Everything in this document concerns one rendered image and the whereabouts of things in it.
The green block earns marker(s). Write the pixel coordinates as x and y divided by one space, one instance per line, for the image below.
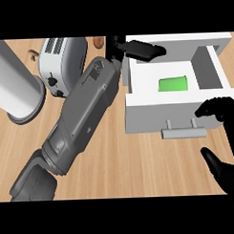
173 84

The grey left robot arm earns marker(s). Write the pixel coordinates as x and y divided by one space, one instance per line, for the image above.
80 113

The white toaster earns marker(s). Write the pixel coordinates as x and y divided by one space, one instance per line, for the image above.
63 65

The white open drawer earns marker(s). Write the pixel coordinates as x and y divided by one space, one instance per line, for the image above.
175 88

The white cylinder with grey base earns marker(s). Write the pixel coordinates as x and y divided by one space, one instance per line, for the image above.
15 84

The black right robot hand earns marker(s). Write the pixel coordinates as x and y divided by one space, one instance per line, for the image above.
225 140

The brown round object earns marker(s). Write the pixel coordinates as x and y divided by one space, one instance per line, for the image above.
98 41

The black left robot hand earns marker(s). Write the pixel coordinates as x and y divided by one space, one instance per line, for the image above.
139 49

